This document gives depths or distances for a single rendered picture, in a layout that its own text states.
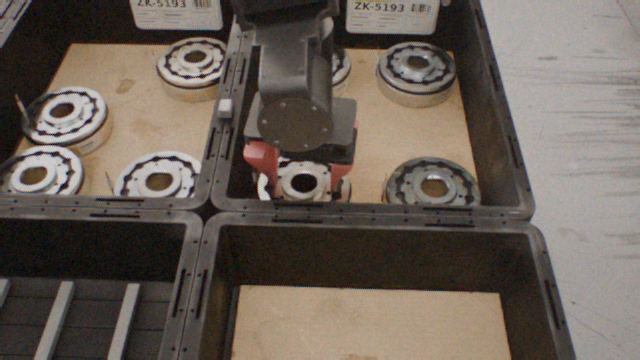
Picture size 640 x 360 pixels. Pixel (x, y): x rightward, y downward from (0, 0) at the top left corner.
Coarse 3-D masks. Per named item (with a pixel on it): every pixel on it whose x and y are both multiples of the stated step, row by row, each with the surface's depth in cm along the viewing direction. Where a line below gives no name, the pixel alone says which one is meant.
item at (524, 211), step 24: (480, 0) 75; (480, 24) 74; (240, 48) 68; (480, 48) 69; (240, 72) 65; (240, 96) 63; (504, 96) 63; (240, 120) 61; (504, 120) 60; (504, 144) 58; (216, 168) 56; (216, 192) 54; (528, 192) 54; (384, 216) 52; (408, 216) 52; (432, 216) 52; (456, 216) 52; (480, 216) 52; (504, 216) 52; (528, 216) 52
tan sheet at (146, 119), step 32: (64, 64) 83; (96, 64) 82; (128, 64) 82; (128, 96) 78; (160, 96) 78; (128, 128) 74; (160, 128) 74; (192, 128) 74; (96, 160) 70; (128, 160) 70; (96, 192) 67
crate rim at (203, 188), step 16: (32, 0) 76; (16, 16) 73; (0, 32) 71; (240, 32) 70; (0, 48) 69; (224, 64) 66; (224, 80) 65; (224, 96) 63; (208, 144) 58; (208, 160) 57; (208, 176) 55; (16, 192) 54; (208, 192) 54; (128, 208) 53; (144, 208) 53; (160, 208) 53; (176, 208) 53; (192, 208) 53; (208, 208) 54
